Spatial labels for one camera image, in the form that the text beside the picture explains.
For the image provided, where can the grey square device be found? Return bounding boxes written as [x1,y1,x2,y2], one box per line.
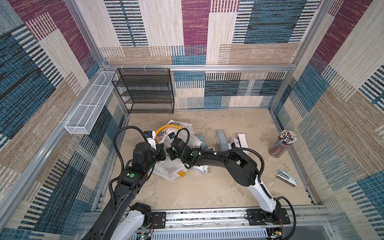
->
[216,130,229,152]

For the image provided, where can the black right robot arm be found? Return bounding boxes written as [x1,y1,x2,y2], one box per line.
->
[167,128,297,240]

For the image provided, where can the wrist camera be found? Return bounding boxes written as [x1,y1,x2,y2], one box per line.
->
[144,131,157,150]
[168,133,176,141]

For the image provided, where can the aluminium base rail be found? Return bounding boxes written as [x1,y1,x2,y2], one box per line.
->
[76,206,341,240]

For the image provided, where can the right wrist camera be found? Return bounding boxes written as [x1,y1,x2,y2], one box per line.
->
[168,133,176,141]

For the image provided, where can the black wire mesh shelf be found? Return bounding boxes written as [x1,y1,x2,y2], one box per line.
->
[112,68,175,114]

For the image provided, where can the white rectangular alarm clock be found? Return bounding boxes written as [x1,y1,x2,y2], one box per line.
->
[238,134,249,148]

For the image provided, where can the white twin bell alarm clock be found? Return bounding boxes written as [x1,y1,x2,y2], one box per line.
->
[193,165,211,174]

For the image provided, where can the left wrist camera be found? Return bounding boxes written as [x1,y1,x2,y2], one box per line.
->
[144,131,157,150]

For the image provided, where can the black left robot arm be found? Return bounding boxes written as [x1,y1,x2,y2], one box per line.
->
[83,126,166,240]

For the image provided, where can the cup of coloured pencils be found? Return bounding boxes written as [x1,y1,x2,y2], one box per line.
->
[269,130,297,158]

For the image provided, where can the white wire mesh basket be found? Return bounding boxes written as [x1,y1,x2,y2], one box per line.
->
[65,71,115,135]

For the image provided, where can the white canvas bag yellow handles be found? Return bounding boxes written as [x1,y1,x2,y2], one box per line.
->
[154,120,202,182]

